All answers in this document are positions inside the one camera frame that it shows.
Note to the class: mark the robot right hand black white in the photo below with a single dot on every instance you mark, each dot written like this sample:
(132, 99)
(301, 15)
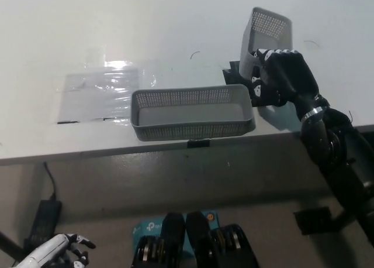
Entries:
(289, 75)

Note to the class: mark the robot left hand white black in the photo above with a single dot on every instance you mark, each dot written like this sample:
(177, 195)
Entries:
(49, 249)

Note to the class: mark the grey perforated plastic basket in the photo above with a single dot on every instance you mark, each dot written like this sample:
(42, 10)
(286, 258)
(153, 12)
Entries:
(263, 25)
(190, 113)

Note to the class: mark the black power adapter brick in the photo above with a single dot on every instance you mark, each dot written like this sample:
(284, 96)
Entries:
(45, 218)

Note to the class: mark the dark slanted table leg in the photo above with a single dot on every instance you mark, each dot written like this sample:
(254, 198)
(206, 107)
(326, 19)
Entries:
(8, 243)

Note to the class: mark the teal tp-link carton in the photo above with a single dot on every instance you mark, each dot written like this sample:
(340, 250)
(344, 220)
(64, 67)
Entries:
(149, 227)

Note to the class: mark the clear plastic covered paper sheet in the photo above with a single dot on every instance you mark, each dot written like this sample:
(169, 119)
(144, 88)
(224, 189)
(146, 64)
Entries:
(96, 96)

